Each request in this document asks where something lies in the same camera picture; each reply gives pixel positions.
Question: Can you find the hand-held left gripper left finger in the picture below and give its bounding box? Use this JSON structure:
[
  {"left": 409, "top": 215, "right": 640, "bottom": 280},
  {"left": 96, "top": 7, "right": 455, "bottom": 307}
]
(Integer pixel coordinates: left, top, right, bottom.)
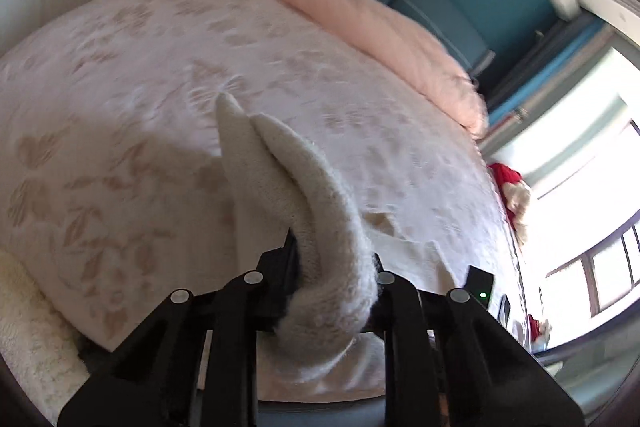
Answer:
[{"left": 57, "top": 229, "right": 302, "bottom": 427}]

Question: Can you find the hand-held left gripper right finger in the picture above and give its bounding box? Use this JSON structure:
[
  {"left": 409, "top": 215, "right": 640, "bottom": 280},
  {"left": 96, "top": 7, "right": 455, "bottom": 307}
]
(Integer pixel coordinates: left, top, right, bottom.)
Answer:
[{"left": 360, "top": 256, "right": 584, "bottom": 427}]

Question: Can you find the small black box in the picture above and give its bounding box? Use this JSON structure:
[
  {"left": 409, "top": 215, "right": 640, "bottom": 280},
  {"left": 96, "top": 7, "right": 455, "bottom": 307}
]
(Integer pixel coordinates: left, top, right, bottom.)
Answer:
[{"left": 466, "top": 264, "right": 496, "bottom": 308}]

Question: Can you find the small red cloth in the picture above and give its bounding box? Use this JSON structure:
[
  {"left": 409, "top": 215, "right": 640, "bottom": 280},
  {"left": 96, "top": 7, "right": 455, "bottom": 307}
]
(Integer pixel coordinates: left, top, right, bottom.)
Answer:
[{"left": 529, "top": 314, "right": 553, "bottom": 349}]

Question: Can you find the cream knotted cloth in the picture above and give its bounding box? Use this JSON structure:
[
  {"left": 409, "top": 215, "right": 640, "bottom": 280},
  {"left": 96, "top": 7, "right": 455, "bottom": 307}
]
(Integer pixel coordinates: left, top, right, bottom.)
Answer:
[{"left": 502, "top": 182, "right": 534, "bottom": 246}]

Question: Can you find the bed with floral cover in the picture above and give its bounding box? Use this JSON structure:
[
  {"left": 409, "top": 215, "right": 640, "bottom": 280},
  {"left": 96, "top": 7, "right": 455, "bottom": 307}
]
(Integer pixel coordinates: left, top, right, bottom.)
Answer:
[{"left": 0, "top": 0, "right": 526, "bottom": 400}]

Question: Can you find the window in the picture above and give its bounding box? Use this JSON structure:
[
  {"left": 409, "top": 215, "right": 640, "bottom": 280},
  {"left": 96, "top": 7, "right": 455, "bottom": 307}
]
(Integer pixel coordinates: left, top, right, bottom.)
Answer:
[{"left": 485, "top": 42, "right": 640, "bottom": 349}]

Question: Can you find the peach pink duvet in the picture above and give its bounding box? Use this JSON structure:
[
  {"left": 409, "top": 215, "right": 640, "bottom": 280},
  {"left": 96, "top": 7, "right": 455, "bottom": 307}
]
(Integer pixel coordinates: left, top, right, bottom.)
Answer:
[{"left": 205, "top": 0, "right": 491, "bottom": 140}]

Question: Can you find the white fluffy cloth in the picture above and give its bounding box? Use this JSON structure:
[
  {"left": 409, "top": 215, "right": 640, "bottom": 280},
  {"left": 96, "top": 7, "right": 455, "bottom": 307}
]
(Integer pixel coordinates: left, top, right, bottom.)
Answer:
[{"left": 0, "top": 249, "right": 91, "bottom": 425}]

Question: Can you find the blue grey curtain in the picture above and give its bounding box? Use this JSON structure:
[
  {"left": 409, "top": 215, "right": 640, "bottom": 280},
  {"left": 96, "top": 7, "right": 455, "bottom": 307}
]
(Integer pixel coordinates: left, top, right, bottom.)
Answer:
[{"left": 489, "top": 17, "right": 617, "bottom": 148}]

